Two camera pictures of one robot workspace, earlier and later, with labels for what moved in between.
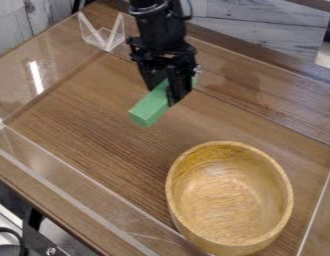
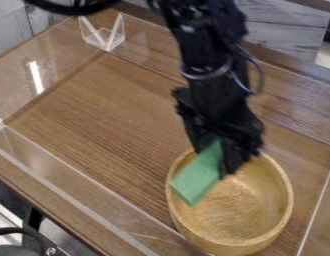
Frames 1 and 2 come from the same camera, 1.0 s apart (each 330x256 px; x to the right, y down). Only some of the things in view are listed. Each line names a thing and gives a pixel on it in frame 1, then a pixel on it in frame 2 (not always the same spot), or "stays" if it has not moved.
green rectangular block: (152, 104) -> (200, 173)
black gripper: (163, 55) -> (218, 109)
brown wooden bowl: (228, 197) stays
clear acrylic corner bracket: (103, 38) stays
